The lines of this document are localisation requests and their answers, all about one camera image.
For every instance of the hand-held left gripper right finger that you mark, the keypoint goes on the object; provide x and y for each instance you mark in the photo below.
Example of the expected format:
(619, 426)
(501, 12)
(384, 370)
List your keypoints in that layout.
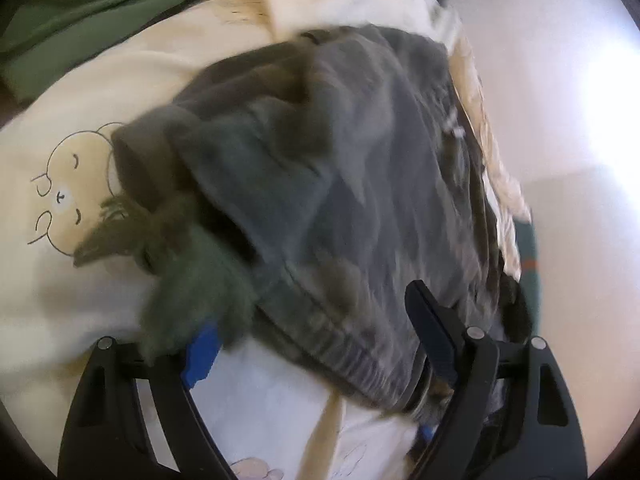
(435, 340)

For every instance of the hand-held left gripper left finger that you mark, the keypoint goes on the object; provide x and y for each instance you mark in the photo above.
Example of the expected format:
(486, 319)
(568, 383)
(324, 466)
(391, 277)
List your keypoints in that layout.
(202, 355)

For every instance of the camouflage pants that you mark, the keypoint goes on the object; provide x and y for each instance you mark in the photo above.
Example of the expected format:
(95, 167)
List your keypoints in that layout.
(325, 160)

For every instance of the cream bear printed blanket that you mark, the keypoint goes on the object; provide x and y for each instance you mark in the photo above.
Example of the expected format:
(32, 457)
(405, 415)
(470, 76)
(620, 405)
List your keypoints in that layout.
(100, 90)

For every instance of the green cloth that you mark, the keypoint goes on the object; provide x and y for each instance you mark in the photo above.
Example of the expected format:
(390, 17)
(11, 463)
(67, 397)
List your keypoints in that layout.
(100, 10)

